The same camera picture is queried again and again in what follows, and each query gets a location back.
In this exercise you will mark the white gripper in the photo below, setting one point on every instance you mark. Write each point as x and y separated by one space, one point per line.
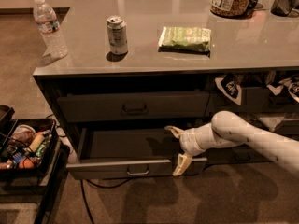
188 142

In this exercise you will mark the grey drawer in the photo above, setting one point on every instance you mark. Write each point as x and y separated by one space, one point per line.
234 155
125 154
253 100
140 105
289 126

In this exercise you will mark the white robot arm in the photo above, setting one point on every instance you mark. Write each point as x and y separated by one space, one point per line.
226 129

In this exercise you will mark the white packet in drawer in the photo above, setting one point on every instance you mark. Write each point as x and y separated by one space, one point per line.
270 120

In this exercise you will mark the grey drawer cabinet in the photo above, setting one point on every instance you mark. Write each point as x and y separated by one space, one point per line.
251 49

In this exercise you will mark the green snack bag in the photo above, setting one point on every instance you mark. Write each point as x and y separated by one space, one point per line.
185 38

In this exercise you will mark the silver soda can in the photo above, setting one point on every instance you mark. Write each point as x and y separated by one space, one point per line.
117 37

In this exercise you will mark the black bin of items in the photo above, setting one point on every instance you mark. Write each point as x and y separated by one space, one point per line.
27 147

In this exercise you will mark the clear plastic water bottle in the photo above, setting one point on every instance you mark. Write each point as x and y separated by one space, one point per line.
50 29

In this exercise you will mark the dark glass container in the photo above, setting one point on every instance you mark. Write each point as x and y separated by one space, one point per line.
282 7

